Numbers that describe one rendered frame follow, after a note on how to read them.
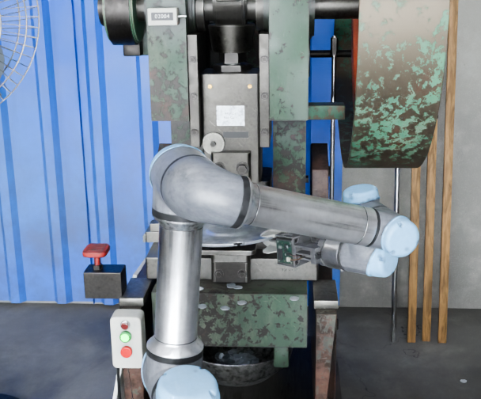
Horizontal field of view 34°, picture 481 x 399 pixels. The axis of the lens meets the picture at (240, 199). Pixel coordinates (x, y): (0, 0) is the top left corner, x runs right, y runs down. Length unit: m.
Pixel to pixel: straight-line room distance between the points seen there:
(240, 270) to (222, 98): 0.44
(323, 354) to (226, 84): 0.71
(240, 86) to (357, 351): 1.45
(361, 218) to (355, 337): 1.78
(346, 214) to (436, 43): 0.43
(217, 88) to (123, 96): 1.32
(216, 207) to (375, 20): 0.54
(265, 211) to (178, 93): 0.64
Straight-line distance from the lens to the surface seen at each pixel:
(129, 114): 3.27
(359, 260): 1.65
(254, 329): 1.99
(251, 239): 1.86
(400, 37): 1.64
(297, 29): 1.91
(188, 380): 1.50
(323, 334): 1.92
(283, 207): 1.39
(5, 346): 3.30
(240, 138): 1.99
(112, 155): 3.32
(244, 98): 1.97
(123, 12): 1.98
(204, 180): 1.35
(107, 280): 1.97
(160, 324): 1.56
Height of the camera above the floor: 1.40
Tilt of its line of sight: 16 degrees down
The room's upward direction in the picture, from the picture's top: 1 degrees counter-clockwise
